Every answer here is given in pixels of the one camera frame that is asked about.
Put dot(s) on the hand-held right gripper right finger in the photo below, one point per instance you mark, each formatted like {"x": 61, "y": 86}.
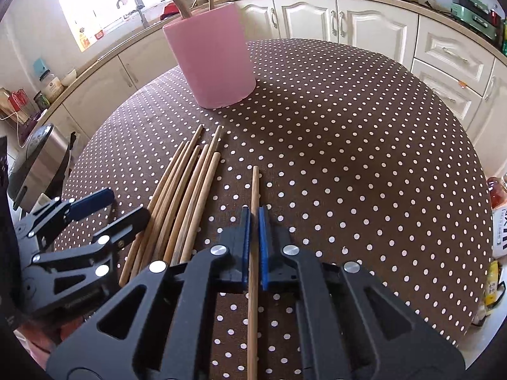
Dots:
{"x": 263, "y": 245}

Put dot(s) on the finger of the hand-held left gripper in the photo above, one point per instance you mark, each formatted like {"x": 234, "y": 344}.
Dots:
{"x": 93, "y": 202}
{"x": 128, "y": 223}

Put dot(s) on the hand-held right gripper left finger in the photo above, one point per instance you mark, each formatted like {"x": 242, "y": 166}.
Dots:
{"x": 245, "y": 241}

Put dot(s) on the group of wooden chopsticks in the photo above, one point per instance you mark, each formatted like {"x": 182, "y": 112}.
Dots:
{"x": 186, "y": 190}

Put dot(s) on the pink utensil cup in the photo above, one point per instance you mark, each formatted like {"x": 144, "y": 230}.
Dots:
{"x": 210, "y": 59}

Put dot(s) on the black silver rice cooker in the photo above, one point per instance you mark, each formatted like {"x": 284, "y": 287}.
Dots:
{"x": 39, "y": 158}

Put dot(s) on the small dark jar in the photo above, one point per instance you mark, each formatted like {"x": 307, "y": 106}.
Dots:
{"x": 41, "y": 101}

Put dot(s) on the large glass jar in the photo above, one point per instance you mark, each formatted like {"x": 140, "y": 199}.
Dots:
{"x": 52, "y": 87}

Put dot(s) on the brown polka dot tablecloth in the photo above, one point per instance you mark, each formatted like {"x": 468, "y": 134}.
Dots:
{"x": 356, "y": 166}

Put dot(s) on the red mesh bag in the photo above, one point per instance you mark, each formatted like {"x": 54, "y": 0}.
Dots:
{"x": 16, "y": 103}

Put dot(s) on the white bowl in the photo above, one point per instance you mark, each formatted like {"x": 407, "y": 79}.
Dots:
{"x": 69, "y": 78}

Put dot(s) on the teal box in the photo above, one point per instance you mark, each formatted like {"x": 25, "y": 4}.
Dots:
{"x": 39, "y": 67}

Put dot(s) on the orange bottle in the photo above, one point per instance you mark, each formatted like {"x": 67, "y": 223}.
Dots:
{"x": 83, "y": 38}

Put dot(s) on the kitchen window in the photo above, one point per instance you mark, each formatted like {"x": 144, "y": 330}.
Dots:
{"x": 99, "y": 4}

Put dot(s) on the metal kitchen faucet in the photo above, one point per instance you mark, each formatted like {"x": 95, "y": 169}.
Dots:
{"x": 140, "y": 8}

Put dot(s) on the red plastic basin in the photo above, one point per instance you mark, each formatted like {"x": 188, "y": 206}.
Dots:
{"x": 169, "y": 11}

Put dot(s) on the yellow packet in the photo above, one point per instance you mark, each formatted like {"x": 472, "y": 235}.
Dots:
{"x": 495, "y": 285}

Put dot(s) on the cream cabinet drawer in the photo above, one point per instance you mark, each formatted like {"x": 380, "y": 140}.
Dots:
{"x": 443, "y": 91}
{"x": 451, "y": 51}

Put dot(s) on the white rice bag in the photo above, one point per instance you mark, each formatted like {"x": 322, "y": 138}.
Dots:
{"x": 501, "y": 233}

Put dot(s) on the cooking oil bottle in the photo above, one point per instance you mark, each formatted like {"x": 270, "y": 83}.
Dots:
{"x": 498, "y": 194}

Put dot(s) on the cream base cabinets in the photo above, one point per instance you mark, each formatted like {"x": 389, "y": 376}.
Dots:
{"x": 376, "y": 23}

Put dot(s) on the green electric cooker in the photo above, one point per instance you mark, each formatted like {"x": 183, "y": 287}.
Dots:
{"x": 473, "y": 16}

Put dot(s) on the green seasoning bottle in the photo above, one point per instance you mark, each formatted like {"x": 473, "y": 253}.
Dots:
{"x": 504, "y": 37}

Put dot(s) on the red seasoning bottle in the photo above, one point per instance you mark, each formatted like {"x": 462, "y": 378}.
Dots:
{"x": 495, "y": 18}

